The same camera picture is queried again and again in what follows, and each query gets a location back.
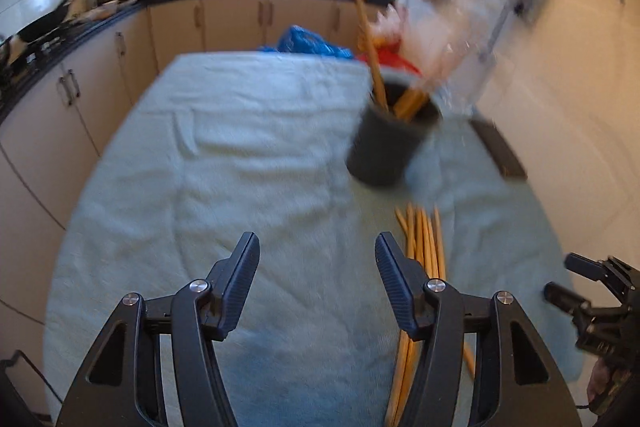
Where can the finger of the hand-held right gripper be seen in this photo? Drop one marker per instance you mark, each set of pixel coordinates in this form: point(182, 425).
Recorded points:
point(585, 266)
point(565, 296)

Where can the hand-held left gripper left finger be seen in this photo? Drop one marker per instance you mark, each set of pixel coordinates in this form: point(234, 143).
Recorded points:
point(242, 277)

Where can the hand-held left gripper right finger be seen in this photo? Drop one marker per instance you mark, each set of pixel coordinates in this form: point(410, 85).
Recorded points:
point(395, 287)

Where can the bundle of chopsticks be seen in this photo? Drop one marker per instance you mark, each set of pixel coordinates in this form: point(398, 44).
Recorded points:
point(425, 237)

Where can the dark grey utensil holder cup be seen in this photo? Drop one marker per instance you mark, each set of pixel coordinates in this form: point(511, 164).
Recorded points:
point(380, 147)

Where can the set of chopsticks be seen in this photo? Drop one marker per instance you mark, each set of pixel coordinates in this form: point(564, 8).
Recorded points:
point(378, 82)

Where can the person's right hand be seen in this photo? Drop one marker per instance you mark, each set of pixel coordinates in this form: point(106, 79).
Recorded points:
point(597, 382)

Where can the light blue towel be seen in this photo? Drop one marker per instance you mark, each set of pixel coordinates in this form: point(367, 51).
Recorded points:
point(225, 182)

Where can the black smartphone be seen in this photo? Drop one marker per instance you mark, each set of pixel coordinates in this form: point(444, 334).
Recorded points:
point(500, 147)

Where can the large red plastic basket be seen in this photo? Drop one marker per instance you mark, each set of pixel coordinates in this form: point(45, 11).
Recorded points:
point(395, 59)

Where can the blue plastic bag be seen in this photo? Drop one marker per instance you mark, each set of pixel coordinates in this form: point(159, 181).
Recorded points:
point(305, 42)

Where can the beige base cabinets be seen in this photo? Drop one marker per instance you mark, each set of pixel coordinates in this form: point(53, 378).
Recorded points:
point(225, 24)

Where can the gas stove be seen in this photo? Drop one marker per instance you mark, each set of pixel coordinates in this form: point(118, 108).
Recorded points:
point(25, 57)

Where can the black wok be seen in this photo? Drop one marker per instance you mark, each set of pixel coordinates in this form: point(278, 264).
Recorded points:
point(45, 24)

